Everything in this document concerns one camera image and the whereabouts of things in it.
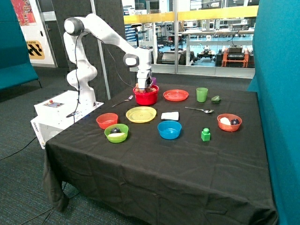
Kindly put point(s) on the green plastic cup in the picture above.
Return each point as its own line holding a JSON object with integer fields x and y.
{"x": 201, "y": 94}

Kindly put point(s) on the lime green bowl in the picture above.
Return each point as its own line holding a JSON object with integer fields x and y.
{"x": 124, "y": 129}

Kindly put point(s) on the green toy pepper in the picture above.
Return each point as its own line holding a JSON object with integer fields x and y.
{"x": 216, "y": 99}

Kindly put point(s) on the dark plum in green bowl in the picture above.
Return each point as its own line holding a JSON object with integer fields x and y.
{"x": 115, "y": 130}

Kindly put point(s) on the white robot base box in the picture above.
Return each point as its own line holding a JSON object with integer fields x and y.
{"x": 58, "y": 113}

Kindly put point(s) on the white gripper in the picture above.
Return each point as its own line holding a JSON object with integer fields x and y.
{"x": 144, "y": 79}

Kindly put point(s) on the metal fork purple handle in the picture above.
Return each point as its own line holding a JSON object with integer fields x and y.
{"x": 126, "y": 100}

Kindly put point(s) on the orange black robot cart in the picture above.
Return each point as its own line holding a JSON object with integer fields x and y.
{"x": 235, "y": 56}

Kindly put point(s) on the white item in orange bowl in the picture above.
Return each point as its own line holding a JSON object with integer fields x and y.
{"x": 225, "y": 121}

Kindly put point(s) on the small red bowl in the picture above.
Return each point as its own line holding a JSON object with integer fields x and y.
{"x": 107, "y": 119}

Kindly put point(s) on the orange bowl right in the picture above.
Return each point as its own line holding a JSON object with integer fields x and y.
{"x": 228, "y": 128}

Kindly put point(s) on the red poster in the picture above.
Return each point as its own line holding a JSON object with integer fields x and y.
{"x": 24, "y": 12}

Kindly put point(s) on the teal partition right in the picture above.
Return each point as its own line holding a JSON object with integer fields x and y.
{"x": 276, "y": 45}

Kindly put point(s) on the brown teddy bear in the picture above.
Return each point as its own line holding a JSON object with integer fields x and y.
{"x": 146, "y": 90}

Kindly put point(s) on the black tripod stand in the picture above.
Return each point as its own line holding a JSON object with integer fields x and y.
{"x": 135, "y": 26}

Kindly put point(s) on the blue plastic bowl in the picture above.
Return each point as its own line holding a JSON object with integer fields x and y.
{"x": 169, "y": 129}

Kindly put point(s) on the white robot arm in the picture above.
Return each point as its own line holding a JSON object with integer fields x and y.
{"x": 75, "y": 29}

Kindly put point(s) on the white item in green bowl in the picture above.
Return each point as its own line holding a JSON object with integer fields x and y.
{"x": 116, "y": 135}

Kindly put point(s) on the yellow black sign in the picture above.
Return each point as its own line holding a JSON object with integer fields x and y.
{"x": 35, "y": 50}

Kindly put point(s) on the metal spoon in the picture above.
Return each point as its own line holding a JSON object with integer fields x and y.
{"x": 203, "y": 110}

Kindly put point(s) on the purple plastic cup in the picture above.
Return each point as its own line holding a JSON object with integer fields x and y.
{"x": 154, "y": 82}

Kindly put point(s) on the dark plum in orange bowl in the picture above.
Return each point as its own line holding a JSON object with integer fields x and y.
{"x": 234, "y": 122}

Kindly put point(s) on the green toy block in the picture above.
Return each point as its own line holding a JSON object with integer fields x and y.
{"x": 205, "y": 134}

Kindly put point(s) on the yellow plastic plate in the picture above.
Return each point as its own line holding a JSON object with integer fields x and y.
{"x": 141, "y": 114}

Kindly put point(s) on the orange-red plastic plate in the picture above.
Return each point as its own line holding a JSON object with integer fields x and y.
{"x": 175, "y": 95}

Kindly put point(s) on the large red bowl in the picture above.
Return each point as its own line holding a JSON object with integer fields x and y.
{"x": 147, "y": 98}

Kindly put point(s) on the teal sofa left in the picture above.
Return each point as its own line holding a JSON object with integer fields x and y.
{"x": 15, "y": 65}

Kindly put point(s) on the white folded cloth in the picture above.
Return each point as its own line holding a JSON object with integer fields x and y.
{"x": 170, "y": 116}

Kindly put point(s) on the black tablecloth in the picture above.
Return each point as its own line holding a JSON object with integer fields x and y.
{"x": 185, "y": 181}

